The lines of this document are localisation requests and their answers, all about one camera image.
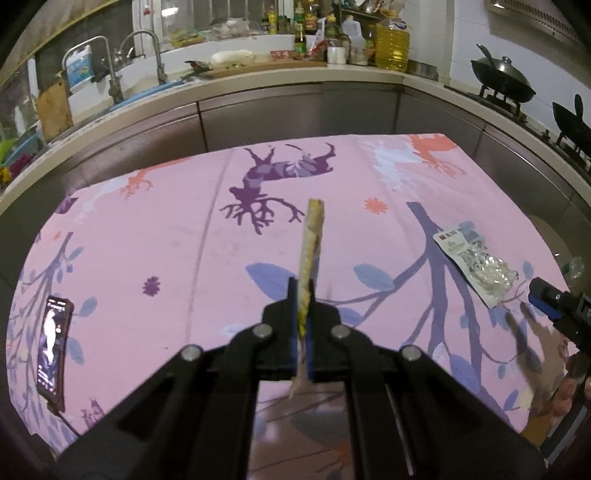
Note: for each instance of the silver snack packet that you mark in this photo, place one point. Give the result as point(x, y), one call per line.
point(466, 251)

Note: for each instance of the flat wooden cutting board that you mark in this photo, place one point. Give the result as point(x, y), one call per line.
point(268, 67)

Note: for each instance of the translucent white plastic jug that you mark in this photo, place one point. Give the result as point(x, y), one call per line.
point(353, 34)

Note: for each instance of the small steel pot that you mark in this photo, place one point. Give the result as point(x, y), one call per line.
point(422, 69)

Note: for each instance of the red patterned bowl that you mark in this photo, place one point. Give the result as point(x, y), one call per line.
point(281, 54)

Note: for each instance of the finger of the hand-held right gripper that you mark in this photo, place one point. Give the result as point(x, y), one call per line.
point(540, 295)

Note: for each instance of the upright wooden cutting board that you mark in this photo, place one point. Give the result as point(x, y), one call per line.
point(53, 110)

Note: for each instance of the barred window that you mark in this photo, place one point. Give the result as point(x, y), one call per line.
point(194, 14)

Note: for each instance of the large yellow oil bottle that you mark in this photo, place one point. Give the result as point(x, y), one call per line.
point(392, 48)

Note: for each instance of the gas stove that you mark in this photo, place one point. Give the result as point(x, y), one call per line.
point(517, 110)

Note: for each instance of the small white jar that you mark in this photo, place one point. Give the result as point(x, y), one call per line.
point(337, 54)

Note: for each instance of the steel kitchen faucet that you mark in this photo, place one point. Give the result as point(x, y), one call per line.
point(157, 55)
point(111, 69)

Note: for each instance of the black frying pan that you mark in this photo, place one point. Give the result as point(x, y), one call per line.
point(572, 124)

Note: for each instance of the blue plastic basin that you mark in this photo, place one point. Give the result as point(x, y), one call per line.
point(25, 143)

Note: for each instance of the blue label detergent jug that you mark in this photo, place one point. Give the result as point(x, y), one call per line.
point(78, 67)

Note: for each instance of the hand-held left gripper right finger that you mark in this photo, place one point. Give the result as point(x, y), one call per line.
point(310, 350)

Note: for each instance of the black smartphone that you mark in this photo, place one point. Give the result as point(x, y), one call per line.
point(53, 350)

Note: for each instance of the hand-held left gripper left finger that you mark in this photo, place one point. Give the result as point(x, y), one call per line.
point(292, 332)

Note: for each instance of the rack with food bags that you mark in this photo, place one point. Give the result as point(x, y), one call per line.
point(374, 8)

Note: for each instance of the range hood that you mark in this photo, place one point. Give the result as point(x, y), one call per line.
point(540, 18)

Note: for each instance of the yellow wrapper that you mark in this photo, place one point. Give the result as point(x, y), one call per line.
point(311, 240)

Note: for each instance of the row of sauce bottles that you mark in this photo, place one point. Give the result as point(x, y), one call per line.
point(300, 27)

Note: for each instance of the white radish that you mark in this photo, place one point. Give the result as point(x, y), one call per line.
point(231, 57)

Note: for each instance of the pink floral tablecloth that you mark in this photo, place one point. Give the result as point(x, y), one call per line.
point(184, 221)

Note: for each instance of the steel wok with lid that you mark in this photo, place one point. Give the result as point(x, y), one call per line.
point(503, 78)

